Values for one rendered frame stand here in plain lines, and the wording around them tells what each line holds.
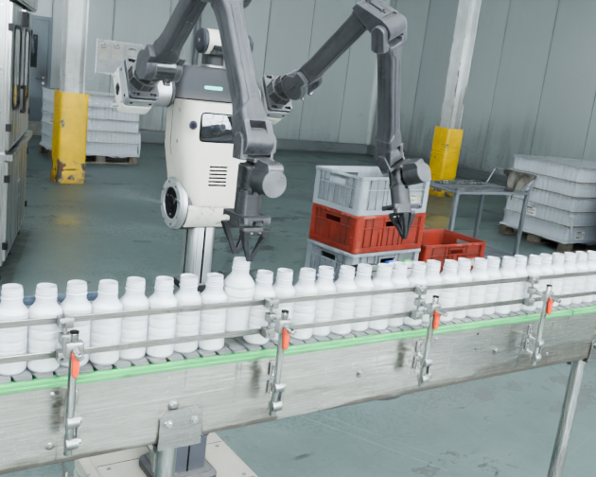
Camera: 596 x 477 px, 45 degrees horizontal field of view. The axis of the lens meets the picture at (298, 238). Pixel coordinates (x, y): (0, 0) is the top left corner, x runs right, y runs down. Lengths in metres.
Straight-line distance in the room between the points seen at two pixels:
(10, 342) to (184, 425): 0.41
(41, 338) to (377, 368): 0.84
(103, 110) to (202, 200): 8.94
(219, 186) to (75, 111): 7.07
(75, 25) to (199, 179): 7.26
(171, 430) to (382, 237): 2.79
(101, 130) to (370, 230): 7.43
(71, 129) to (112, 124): 2.02
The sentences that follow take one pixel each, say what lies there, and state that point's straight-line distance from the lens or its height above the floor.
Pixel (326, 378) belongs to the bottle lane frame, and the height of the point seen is 0.91.
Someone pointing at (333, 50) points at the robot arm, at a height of 1.68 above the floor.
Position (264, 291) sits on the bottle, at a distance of 1.59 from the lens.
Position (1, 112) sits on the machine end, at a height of 1.15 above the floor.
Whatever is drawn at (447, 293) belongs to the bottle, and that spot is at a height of 1.08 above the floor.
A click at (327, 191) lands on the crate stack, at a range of 4.15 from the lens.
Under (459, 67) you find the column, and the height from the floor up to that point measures 2.05.
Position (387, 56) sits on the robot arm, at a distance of 1.93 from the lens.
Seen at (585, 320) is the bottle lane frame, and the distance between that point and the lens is 2.46.
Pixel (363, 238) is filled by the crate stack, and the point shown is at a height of 0.75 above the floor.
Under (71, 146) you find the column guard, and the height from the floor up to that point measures 0.46.
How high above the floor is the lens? 1.60
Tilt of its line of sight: 13 degrees down
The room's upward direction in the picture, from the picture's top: 7 degrees clockwise
